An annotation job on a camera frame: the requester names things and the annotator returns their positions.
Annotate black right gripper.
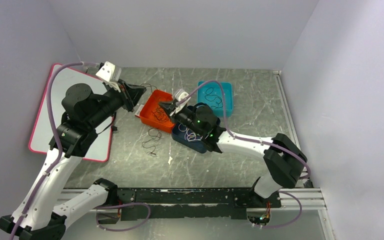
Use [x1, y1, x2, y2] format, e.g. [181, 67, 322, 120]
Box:
[158, 100, 204, 137]

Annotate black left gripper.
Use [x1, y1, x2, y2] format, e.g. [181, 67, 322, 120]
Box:
[86, 77, 147, 128]

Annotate black cable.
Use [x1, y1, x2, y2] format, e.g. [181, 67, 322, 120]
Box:
[149, 96, 171, 124]

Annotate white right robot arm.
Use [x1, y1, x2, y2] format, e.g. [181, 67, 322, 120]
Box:
[158, 100, 307, 207]

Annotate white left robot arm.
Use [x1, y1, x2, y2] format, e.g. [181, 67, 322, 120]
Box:
[0, 80, 146, 240]

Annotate orange plastic bin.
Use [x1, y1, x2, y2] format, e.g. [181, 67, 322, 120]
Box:
[139, 89, 175, 134]

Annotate red and white small box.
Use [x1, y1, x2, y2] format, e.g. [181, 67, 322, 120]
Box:
[135, 104, 144, 118]

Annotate dark blue plastic bin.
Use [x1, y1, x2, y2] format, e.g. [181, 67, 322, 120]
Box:
[171, 123, 208, 154]

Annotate teal plastic bin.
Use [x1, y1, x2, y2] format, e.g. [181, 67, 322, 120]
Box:
[196, 82, 234, 118]

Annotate pink-framed whiteboard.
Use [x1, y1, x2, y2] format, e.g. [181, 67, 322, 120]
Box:
[28, 67, 113, 162]

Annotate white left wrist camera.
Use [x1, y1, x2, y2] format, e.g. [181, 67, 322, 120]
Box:
[95, 61, 122, 93]

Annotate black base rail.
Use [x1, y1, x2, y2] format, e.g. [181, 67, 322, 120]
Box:
[102, 187, 282, 221]

